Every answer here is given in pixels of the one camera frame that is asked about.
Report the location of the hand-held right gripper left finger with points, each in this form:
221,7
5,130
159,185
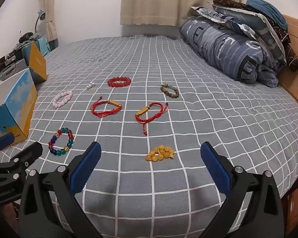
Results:
85,168

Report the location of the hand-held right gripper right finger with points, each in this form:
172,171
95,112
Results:
214,168

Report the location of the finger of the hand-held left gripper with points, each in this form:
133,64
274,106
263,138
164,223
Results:
31,152
1,141

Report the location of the blue and yellow cardboard box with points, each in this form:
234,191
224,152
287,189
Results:
17,104

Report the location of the grey checked bed sheet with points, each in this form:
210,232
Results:
188,129

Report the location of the grey hard suitcase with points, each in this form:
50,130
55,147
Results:
13,69

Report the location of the stack of dark boxes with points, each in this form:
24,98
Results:
3,60

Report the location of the small silver white trinket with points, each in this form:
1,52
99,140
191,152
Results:
90,86

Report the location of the teal suitcase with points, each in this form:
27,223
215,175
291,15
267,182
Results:
24,53

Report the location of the teal towel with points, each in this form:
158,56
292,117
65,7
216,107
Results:
43,45

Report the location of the black headphones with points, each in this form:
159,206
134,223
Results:
27,35

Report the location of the folded blue patterned quilt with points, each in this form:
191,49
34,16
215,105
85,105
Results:
218,47

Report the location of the blue desk lamp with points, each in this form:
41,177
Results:
41,14

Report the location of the narrow beige curtain panel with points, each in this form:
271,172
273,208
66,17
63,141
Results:
51,10

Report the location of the blue grey patterned pillow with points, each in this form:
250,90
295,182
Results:
258,27

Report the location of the blue folded cloth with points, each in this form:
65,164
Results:
268,8

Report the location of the beige window curtain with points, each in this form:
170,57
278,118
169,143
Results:
178,2

